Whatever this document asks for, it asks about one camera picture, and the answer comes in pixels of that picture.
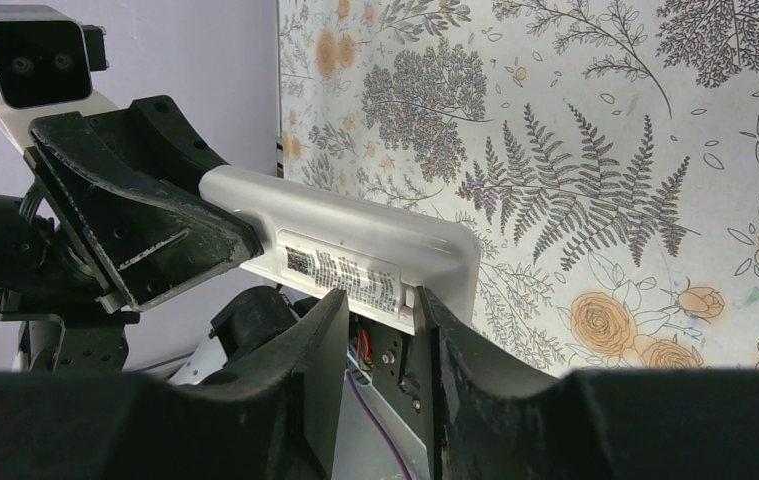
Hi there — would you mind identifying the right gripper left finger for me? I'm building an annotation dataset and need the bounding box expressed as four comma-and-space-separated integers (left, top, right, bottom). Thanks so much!
0, 289, 349, 479

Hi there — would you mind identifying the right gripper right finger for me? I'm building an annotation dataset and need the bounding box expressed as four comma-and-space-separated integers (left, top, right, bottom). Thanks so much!
415, 288, 759, 479

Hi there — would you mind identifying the white remote control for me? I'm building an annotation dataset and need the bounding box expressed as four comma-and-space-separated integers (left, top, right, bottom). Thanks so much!
199, 165, 481, 334

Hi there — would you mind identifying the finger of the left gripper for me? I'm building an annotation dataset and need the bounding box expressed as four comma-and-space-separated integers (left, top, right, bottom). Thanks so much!
27, 111, 263, 313

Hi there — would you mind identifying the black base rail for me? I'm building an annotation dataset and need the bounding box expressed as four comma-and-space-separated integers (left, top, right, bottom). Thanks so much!
332, 314, 431, 479

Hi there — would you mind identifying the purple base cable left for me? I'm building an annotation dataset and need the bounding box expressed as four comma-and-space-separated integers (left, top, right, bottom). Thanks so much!
345, 370, 415, 480

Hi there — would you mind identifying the floral patterned mat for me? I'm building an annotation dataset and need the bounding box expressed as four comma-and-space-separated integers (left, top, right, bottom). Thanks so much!
278, 0, 759, 376

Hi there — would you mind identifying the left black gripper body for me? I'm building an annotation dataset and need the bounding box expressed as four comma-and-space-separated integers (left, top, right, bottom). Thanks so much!
0, 95, 228, 376

